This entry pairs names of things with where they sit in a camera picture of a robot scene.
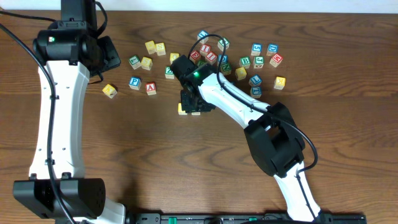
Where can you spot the green block N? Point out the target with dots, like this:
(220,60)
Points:
(226,68)

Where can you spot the yellow block far left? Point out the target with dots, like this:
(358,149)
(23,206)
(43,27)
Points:
(109,91)

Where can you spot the yellow block S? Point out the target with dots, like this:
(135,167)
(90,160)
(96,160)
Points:
(160,49)

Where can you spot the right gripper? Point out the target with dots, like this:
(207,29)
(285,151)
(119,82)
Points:
(195,104)

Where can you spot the blue block D right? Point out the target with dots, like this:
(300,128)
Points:
(272,49)

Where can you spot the blue block P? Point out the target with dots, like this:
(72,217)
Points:
(135,83)

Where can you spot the yellow block near B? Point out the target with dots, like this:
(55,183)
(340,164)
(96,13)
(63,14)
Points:
(240,73)

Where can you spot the red block i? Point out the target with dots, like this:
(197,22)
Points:
(211,57)
(205,49)

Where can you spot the blue block T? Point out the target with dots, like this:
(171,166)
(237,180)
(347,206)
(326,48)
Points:
(256,92)

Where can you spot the red block M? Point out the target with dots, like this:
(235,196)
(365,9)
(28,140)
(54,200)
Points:
(276,59)

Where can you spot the yellow block K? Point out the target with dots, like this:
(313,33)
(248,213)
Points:
(279,83)

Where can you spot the green block J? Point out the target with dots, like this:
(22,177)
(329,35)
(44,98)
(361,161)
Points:
(258,62)

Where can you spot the yellow block C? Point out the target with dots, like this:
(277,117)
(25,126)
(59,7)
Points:
(180,110)

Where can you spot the blue block d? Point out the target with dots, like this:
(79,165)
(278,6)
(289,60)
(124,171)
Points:
(223,59)
(272,49)

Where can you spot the blue block D centre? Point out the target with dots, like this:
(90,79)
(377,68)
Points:
(223,59)

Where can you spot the blue block l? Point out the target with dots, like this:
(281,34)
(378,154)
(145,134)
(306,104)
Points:
(202,36)
(255,81)

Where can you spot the green block 4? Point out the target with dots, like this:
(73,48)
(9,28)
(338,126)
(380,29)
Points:
(223,44)

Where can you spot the yellow block centre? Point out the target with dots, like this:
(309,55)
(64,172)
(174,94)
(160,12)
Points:
(174,56)

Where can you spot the blue block top L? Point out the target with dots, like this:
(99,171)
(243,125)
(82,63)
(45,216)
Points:
(202,36)

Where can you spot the green block Z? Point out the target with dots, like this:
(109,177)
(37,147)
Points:
(168,73)

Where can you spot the green block B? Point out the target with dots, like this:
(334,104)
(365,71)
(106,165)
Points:
(245,62)

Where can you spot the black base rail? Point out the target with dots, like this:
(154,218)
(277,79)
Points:
(156,218)

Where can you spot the yellow block upper left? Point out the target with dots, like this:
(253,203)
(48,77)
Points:
(150,46)

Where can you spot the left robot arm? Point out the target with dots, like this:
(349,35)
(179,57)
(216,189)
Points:
(69,52)

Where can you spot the red block I lower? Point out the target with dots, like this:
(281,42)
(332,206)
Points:
(211,57)

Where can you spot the red block E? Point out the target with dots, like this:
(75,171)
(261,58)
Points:
(195,56)

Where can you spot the blue block 5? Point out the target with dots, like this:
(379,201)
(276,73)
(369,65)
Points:
(256,49)

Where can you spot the green block R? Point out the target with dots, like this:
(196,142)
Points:
(200,63)

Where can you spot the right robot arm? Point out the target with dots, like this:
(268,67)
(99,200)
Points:
(275,142)

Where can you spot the red block I upper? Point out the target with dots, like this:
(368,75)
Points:
(205,49)

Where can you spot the red block A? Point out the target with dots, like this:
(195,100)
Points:
(151,88)

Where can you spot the yellow block beside green L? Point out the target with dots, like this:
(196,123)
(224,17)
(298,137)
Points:
(146,63)

